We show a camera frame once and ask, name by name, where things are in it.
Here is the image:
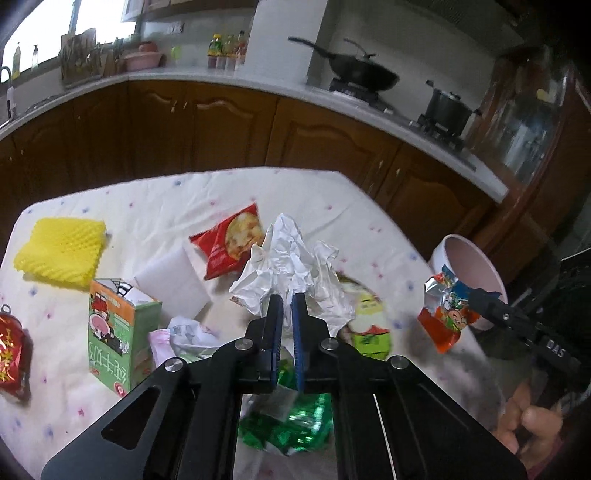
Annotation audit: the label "pink basin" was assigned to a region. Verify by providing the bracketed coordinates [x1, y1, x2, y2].
[124, 41, 165, 73]

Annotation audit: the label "white foam block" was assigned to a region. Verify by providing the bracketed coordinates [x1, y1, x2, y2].
[134, 244, 213, 319]

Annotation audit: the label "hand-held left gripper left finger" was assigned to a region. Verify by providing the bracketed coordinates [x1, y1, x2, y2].
[41, 294, 284, 480]

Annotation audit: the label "green milk carton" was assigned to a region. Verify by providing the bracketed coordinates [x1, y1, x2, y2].
[88, 278, 163, 398]

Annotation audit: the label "window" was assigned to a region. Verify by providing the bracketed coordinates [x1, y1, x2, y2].
[0, 0, 139, 84]

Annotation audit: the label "white stone countertop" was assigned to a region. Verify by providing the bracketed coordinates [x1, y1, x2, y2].
[0, 60, 509, 204]

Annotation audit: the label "orange foil snack wrapper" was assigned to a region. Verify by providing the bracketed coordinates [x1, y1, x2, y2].
[418, 264, 483, 354]

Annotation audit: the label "yellow foam fruit net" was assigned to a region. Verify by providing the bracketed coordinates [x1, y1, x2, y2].
[13, 217, 107, 289]

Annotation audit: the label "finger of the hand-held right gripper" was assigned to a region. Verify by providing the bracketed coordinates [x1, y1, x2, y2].
[468, 287, 544, 345]

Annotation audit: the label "person's right forearm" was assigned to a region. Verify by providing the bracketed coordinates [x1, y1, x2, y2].
[519, 438, 571, 480]

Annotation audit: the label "red foil packet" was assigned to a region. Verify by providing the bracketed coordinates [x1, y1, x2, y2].
[0, 305, 33, 402]

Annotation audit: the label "person's right hand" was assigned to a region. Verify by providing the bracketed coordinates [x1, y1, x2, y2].
[492, 378, 566, 462]

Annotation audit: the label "crumpled pink white bag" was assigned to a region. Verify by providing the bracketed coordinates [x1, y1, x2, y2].
[148, 316, 222, 365]

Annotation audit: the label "clear plastic bag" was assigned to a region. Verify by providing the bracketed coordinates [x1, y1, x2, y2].
[305, 240, 356, 337]

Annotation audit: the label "metal faucet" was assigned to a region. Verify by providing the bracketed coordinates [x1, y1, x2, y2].
[0, 67, 17, 121]

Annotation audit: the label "glass door cabinet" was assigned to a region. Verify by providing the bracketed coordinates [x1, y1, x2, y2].
[471, 46, 591, 282]

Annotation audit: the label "red chip packet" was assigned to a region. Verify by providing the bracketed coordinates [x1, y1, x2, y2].
[189, 202, 266, 281]

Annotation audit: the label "wooden utensil rack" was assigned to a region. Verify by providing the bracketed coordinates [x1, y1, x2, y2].
[59, 34, 106, 89]

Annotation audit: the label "white floral tablecloth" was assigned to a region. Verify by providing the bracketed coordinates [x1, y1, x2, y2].
[0, 167, 504, 480]

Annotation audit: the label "dark cooking pot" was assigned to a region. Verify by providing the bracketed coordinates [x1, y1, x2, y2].
[425, 79, 483, 137]

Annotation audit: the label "pink waste bin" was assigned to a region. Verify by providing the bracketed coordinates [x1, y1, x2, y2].
[428, 234, 509, 332]

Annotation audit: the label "green yellow snack packet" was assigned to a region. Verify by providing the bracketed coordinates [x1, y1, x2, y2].
[337, 272, 393, 361]

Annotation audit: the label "black wok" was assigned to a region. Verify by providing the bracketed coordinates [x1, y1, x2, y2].
[288, 37, 400, 92]

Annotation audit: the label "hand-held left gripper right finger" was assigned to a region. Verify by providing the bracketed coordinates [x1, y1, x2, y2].
[292, 292, 528, 480]

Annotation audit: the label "green foil wrapper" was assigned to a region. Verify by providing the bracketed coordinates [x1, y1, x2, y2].
[238, 355, 334, 455]

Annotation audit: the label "wooden base cabinets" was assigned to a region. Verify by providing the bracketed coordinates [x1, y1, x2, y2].
[0, 80, 497, 250]

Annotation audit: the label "gas stove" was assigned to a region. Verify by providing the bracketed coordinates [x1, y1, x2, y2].
[329, 78, 477, 171]

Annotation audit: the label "white paper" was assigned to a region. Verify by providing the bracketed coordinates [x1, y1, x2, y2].
[229, 213, 324, 319]

